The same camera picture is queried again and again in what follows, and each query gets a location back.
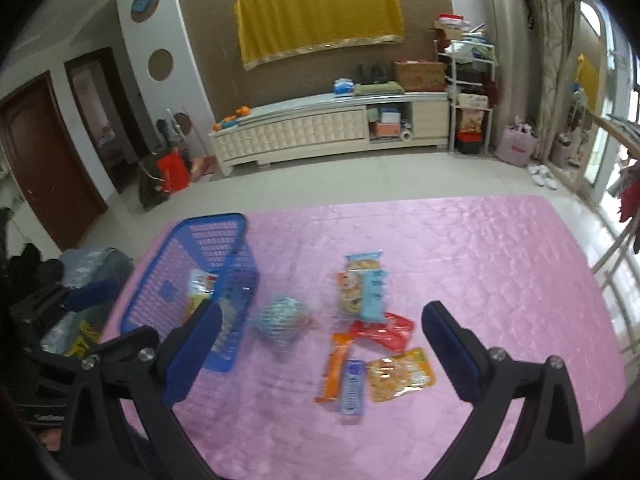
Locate blue plastic basket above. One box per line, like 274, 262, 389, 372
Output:
120, 212, 262, 373

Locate standing air conditioner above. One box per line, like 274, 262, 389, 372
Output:
487, 0, 536, 126

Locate pink shopping bag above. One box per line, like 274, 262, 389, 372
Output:
496, 117, 540, 167

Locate teal net snack packet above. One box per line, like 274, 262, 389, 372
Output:
248, 295, 321, 356

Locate clear biscuit packet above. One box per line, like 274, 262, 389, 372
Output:
344, 250, 385, 273

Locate white TV cabinet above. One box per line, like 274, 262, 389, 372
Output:
207, 91, 451, 177

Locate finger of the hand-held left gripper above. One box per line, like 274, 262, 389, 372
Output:
22, 340, 83, 378
12, 280, 121, 331

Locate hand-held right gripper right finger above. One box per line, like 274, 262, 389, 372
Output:
421, 301, 588, 480

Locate patterned beige curtain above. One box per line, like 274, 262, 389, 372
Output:
520, 0, 583, 171

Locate pale long snack packet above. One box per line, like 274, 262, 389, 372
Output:
186, 269, 221, 321

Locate brown cardboard box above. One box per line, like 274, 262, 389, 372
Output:
393, 60, 447, 92

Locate orange stick snack packet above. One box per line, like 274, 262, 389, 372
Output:
314, 332, 356, 404

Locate white metal shelf rack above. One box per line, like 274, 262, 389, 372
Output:
434, 12, 498, 155

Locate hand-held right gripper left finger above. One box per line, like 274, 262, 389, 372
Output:
60, 299, 223, 480

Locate arched standing mirror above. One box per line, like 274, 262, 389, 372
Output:
545, 0, 613, 196

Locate red snack packet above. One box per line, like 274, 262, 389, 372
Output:
348, 311, 416, 353

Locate brown wooden door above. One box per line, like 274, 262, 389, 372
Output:
0, 71, 108, 251

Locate black bag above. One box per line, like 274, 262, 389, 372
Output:
137, 152, 168, 211

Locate green folded cloth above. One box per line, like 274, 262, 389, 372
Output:
354, 81, 405, 97

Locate blue stick snack packet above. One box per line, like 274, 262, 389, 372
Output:
339, 359, 367, 417

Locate black upright objects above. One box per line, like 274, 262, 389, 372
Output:
355, 62, 391, 86

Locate yellow snack pouch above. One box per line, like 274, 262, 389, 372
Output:
365, 347, 437, 404

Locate light blue biscuit packet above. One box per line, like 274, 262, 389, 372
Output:
337, 269, 391, 324

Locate white slippers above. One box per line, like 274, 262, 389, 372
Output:
527, 162, 558, 191

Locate pink quilted table cover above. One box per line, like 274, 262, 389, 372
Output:
100, 195, 628, 480

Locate yellow cloth cover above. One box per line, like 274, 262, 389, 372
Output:
233, 0, 405, 72

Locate dark cloth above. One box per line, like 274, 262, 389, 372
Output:
0, 205, 66, 301

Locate red bag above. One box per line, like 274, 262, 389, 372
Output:
156, 152, 192, 193

